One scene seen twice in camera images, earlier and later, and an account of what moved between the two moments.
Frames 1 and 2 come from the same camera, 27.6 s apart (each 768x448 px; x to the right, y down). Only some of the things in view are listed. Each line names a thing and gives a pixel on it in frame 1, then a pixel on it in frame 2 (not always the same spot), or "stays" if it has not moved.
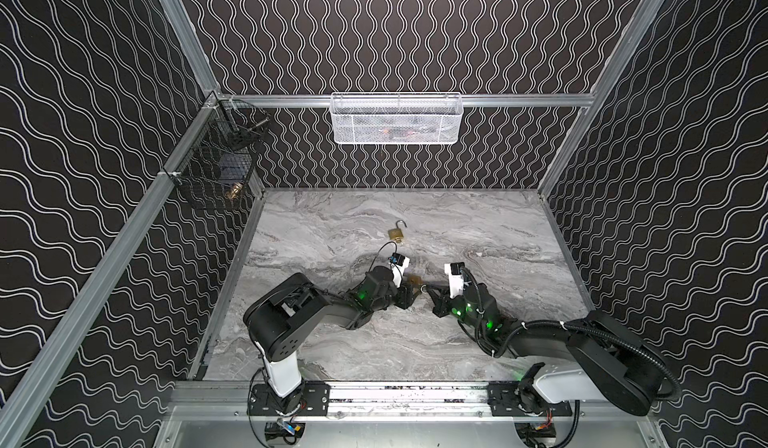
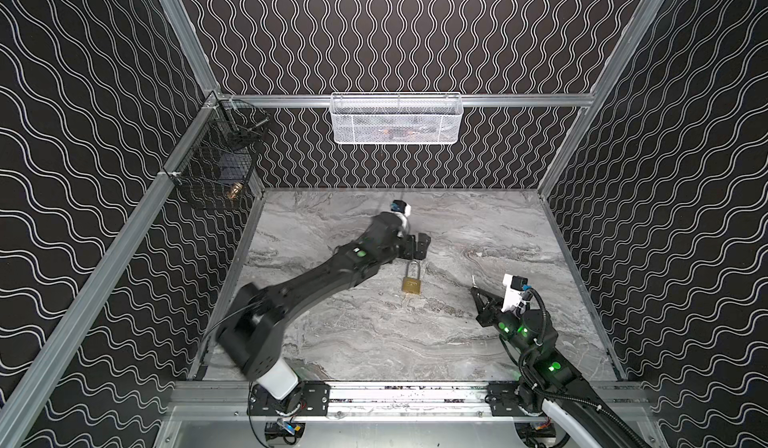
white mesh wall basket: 396,118 stays
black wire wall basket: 215,160 stays
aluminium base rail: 408,402 stays
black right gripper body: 448,301 to 491,311
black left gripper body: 405,290 to 410,244
